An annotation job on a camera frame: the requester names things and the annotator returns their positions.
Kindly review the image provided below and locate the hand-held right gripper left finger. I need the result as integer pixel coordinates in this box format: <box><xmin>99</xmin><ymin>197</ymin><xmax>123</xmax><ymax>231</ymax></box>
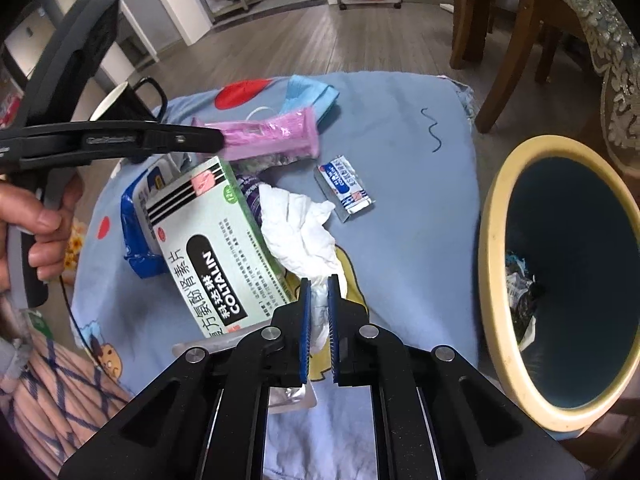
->
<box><xmin>57</xmin><ymin>277</ymin><xmax>313</xmax><ymax>480</ymax></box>

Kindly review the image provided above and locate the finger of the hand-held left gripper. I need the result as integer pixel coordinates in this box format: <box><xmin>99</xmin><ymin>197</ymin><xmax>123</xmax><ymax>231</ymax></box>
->
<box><xmin>79</xmin><ymin>120</ymin><xmax>227</xmax><ymax>155</ymax></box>
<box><xmin>77</xmin><ymin>146</ymin><xmax>161</xmax><ymax>168</ymax></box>

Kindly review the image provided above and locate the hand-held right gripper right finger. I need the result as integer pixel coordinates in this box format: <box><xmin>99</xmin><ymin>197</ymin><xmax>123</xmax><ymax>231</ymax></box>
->
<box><xmin>327</xmin><ymin>275</ymin><xmax>586</xmax><ymax>480</ymax></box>

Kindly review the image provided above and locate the silver blister pack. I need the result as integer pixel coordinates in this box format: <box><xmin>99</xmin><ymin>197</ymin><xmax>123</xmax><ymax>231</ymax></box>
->
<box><xmin>172</xmin><ymin>342</ymin><xmax>318</xmax><ymax>413</ymax></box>

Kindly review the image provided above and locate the purple spray bottle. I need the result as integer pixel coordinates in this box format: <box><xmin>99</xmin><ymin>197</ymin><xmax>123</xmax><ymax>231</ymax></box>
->
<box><xmin>235</xmin><ymin>172</ymin><xmax>281</xmax><ymax>231</ymax></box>

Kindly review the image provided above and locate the pink packet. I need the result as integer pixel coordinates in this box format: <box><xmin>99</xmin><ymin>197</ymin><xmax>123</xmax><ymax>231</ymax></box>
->
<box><xmin>192</xmin><ymin>109</ymin><xmax>321</xmax><ymax>162</ymax></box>

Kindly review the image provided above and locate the blue wet wipes packet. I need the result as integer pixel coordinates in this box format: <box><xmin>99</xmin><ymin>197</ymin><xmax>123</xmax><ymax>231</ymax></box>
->
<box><xmin>121</xmin><ymin>157</ymin><xmax>183</xmax><ymax>279</ymax></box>

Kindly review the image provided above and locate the white tissue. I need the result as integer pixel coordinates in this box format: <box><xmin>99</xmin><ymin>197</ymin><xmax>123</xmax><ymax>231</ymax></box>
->
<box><xmin>257</xmin><ymin>183</ymin><xmax>351</xmax><ymax>361</ymax></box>

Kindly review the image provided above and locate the green white medicine box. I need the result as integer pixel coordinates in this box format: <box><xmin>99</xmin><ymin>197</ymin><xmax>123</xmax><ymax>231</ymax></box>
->
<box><xmin>144</xmin><ymin>156</ymin><xmax>293</xmax><ymax>341</ymax></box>

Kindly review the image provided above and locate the blue face mask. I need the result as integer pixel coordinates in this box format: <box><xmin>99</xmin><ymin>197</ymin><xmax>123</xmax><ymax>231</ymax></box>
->
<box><xmin>247</xmin><ymin>74</ymin><xmax>340</xmax><ymax>128</ymax></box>

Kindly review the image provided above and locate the blue white sachet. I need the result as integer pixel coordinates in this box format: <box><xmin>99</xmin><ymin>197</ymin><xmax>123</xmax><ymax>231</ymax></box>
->
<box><xmin>314</xmin><ymin>155</ymin><xmax>376</xmax><ymax>223</ymax></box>

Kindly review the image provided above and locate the yellow rimmed bin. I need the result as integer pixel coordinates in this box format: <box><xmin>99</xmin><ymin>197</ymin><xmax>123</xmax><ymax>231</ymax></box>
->
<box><xmin>477</xmin><ymin>135</ymin><xmax>640</xmax><ymax>433</ymax></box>

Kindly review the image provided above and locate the clear plastic bag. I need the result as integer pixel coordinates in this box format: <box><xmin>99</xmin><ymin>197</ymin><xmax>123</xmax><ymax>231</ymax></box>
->
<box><xmin>504</xmin><ymin>252</ymin><xmax>538</xmax><ymax>303</ymax></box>

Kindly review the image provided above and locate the black plastic bag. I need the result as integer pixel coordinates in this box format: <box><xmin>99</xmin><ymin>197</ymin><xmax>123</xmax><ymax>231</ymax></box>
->
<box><xmin>517</xmin><ymin>280</ymin><xmax>541</xmax><ymax>348</ymax></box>

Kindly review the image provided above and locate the person's left hand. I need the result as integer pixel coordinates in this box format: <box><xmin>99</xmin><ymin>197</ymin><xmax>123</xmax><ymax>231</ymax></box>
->
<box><xmin>0</xmin><ymin>172</ymin><xmax>84</xmax><ymax>311</ymax></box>

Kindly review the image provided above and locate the black mug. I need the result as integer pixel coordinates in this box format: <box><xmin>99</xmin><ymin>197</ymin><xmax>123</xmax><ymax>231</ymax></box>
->
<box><xmin>90</xmin><ymin>77</ymin><xmax>168</xmax><ymax>123</ymax></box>

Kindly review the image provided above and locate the blue cartoon printed blanket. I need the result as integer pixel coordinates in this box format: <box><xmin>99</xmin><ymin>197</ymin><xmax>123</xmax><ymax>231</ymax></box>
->
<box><xmin>70</xmin><ymin>71</ymin><xmax>496</xmax><ymax>480</ymax></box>

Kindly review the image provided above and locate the person's left leg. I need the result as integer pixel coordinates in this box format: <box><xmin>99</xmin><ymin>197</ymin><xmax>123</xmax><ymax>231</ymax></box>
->
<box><xmin>0</xmin><ymin>305</ymin><xmax>138</xmax><ymax>480</ymax></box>

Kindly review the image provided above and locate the dark wooden chair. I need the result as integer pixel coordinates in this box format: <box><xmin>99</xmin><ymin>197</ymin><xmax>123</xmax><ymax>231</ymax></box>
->
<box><xmin>450</xmin><ymin>0</ymin><xmax>566</xmax><ymax>133</ymax></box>

